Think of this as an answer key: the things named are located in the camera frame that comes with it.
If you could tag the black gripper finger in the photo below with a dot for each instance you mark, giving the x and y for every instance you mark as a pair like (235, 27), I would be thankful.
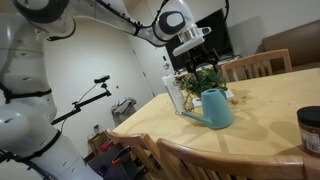
(214, 59)
(190, 67)

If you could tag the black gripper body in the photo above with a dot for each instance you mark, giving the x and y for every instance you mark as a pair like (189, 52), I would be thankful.
(199, 54)

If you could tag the teal plastic watering can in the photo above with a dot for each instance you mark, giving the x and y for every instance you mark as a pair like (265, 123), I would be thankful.
(216, 111)

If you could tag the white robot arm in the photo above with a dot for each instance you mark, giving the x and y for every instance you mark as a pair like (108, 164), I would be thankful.
(51, 53)

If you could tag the green potted plant terracotta pot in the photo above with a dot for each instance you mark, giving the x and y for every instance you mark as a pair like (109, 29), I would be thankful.
(202, 80)

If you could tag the dried brown plant sprig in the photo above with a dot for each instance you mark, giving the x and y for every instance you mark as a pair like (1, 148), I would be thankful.
(188, 101)

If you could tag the black flat screen television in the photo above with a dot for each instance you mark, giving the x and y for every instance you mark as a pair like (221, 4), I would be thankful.
(217, 39)

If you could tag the white paper towel roll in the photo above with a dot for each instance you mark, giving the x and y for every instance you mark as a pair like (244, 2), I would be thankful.
(174, 92)

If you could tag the wooden chair by armchair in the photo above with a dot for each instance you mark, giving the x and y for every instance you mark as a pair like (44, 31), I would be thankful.
(255, 66)

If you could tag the grey cloth bundle on floor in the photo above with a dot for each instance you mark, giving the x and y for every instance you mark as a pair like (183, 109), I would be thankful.
(124, 106)

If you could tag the brown leather sofa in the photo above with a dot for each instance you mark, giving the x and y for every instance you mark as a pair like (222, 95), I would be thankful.
(302, 42)

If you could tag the wooden chair right side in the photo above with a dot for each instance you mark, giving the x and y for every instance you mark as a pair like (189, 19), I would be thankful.
(144, 149)

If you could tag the wooden chair front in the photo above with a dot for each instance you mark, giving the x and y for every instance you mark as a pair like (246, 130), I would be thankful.
(187, 163)

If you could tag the dark lidded red jar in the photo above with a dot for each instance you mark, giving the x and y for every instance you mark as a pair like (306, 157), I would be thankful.
(309, 124)

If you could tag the camera on black stand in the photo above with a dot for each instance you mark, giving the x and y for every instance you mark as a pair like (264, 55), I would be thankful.
(78, 104)

